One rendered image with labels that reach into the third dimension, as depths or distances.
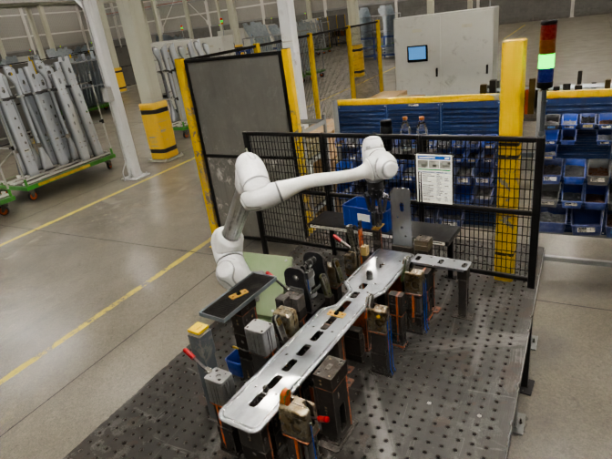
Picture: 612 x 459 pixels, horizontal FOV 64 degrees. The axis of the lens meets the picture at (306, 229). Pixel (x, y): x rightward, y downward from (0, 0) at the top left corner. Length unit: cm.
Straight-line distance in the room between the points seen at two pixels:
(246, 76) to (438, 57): 486
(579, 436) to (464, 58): 669
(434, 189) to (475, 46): 603
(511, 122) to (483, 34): 607
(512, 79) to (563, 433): 189
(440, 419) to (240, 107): 342
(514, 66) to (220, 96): 294
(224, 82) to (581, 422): 379
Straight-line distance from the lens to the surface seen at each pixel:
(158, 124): 980
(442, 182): 287
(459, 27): 880
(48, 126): 988
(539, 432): 318
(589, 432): 325
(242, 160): 238
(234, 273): 265
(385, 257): 267
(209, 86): 493
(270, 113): 458
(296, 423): 173
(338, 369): 189
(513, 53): 268
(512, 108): 272
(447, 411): 220
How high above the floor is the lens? 222
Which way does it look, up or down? 23 degrees down
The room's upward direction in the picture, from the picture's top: 8 degrees counter-clockwise
